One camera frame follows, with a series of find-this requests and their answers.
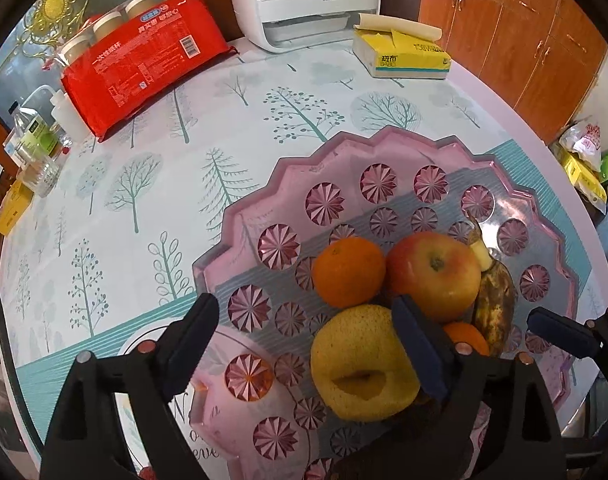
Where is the frosted glass sliding door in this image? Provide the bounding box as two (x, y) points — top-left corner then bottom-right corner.
(0, 0), (195, 111)

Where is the yellow tissue pack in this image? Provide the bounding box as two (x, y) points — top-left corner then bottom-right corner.
(352, 12), (452, 81)

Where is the white plastic bag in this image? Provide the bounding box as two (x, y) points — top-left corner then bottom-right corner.
(559, 120), (602, 171)

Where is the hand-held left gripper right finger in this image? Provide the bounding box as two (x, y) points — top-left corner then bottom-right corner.
(391, 295), (567, 480)

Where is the white squeeze bottle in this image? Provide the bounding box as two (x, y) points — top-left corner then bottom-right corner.
(21, 85), (89, 143)

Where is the green label bottle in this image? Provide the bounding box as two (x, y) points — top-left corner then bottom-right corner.
(11, 105), (62, 161)

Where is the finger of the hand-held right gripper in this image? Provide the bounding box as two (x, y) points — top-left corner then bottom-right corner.
(528, 306), (608, 391)

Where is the pink plastic fruit bowl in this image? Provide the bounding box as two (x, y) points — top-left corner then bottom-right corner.
(191, 127), (582, 480)

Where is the spotted ripe banana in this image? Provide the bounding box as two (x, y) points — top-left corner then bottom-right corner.
(466, 215), (516, 356)

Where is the yellow packet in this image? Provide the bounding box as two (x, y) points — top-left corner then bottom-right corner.
(559, 150), (607, 206)

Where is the red apple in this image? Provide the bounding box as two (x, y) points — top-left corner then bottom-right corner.
(386, 231), (483, 323)

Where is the yellow pear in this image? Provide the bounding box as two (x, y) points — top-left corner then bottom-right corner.
(310, 304), (422, 422)

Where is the white countertop appliance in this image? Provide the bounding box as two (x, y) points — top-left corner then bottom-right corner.
(223, 0), (382, 53)

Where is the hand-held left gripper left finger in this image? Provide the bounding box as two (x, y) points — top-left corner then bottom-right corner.
(38, 292), (221, 480)

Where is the clear glass cup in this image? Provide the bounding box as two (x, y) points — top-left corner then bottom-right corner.
(16, 155), (62, 198)

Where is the yellow tin box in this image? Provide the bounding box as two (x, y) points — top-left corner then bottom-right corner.
(0, 177), (34, 236)

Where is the red paper cup package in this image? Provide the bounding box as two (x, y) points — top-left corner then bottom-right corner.
(58, 0), (237, 143)

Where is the gold door ornament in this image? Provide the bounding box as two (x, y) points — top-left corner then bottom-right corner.
(21, 0), (129, 46)

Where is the wooden wall cabinet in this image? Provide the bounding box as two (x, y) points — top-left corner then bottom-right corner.
(419, 0), (608, 143)

